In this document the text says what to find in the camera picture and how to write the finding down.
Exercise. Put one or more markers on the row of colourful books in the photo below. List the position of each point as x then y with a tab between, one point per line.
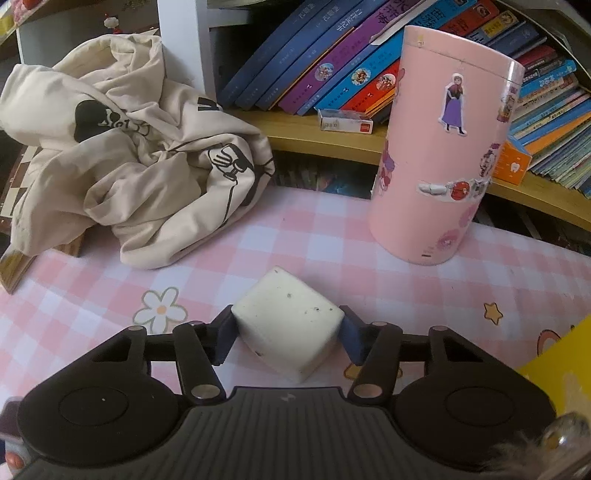
323	46

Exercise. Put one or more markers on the small white blue red box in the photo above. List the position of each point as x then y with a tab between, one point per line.
344	121

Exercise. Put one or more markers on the pink stickered canister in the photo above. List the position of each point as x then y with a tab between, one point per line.
429	184

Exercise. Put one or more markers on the small orange box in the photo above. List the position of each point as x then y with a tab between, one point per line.
512	164

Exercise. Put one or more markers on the yellow cardboard box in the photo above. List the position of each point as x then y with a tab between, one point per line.
563	369

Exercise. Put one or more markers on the beige printed cloth bag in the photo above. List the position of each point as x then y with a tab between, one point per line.
138	184

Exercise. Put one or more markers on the wooden bookshelf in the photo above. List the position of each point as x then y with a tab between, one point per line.
323	143

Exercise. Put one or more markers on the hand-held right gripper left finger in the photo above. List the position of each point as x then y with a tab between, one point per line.
226	332

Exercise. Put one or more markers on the off-white cube block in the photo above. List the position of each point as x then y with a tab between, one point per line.
286	323

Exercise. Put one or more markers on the pink checked tablecloth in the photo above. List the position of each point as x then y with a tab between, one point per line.
323	240

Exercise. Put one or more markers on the wooden chessboard box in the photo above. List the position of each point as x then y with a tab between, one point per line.
14	184

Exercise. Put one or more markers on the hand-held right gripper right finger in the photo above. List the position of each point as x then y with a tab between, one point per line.
351	339

